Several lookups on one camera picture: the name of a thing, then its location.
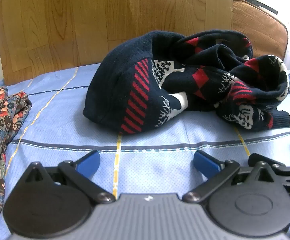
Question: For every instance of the light blue bed sheet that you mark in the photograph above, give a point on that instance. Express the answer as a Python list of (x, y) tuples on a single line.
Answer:
[(60, 135)]

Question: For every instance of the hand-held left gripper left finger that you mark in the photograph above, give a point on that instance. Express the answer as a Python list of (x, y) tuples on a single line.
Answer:
[(89, 160)]

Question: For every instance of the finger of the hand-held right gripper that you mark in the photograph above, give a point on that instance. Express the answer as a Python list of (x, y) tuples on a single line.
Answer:
[(272, 162)]

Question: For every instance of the floral patterned cloth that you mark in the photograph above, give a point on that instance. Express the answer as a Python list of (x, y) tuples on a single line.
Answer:
[(0, 130)]

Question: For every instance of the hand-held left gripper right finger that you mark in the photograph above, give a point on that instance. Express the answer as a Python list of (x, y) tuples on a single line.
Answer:
[(206, 164)]

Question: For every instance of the navy red white knit sweater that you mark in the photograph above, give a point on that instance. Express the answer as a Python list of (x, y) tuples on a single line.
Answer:
[(115, 80)]

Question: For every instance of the wooden headboard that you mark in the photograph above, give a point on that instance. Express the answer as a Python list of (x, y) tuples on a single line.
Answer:
[(85, 17)]

